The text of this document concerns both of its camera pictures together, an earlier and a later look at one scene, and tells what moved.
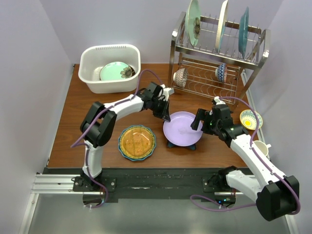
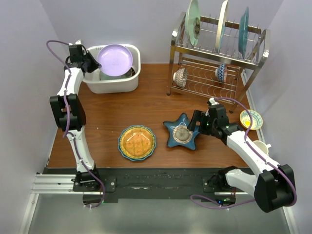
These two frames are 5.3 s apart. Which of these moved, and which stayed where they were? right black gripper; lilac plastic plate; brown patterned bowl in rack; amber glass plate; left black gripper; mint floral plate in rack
Moved: lilac plastic plate; left black gripper
Stayed: right black gripper; brown patterned bowl in rack; mint floral plate in rack; amber glass plate
